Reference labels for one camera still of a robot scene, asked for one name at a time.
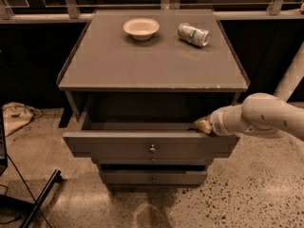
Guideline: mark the crushed green white can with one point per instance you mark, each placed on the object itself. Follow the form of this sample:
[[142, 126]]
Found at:
[[196, 36]]

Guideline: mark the white diagonal post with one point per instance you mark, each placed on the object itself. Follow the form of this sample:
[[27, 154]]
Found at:
[[292, 77]]

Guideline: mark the grey bottom drawer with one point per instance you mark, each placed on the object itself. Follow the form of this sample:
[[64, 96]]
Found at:
[[121, 177]]

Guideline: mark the black stand leg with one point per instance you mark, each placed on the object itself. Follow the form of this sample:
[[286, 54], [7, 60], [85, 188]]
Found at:
[[30, 209]]

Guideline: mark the grey middle drawer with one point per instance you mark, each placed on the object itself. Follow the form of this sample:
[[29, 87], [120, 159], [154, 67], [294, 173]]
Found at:
[[155, 161]]

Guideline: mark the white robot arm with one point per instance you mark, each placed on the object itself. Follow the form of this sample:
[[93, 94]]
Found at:
[[261, 115]]

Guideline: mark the beige cloth bag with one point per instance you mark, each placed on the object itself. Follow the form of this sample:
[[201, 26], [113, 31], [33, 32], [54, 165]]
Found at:
[[17, 115]]

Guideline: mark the grey drawer cabinet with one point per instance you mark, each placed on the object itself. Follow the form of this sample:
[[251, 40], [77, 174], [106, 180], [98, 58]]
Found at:
[[163, 80]]

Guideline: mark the grey drawer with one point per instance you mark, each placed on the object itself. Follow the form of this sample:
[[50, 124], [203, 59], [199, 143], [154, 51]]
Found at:
[[155, 161], [121, 177], [139, 141]]

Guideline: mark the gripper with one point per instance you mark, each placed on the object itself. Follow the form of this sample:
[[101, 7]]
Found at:
[[218, 123]]

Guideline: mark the grey top drawer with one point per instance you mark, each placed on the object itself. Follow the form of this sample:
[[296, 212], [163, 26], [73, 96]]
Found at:
[[139, 141]]

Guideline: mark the white paper bowl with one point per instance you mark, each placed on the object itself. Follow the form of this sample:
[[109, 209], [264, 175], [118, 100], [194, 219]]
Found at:
[[141, 29]]

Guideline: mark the metal glass railing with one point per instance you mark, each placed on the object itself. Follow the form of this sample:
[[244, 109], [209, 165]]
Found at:
[[49, 11]]

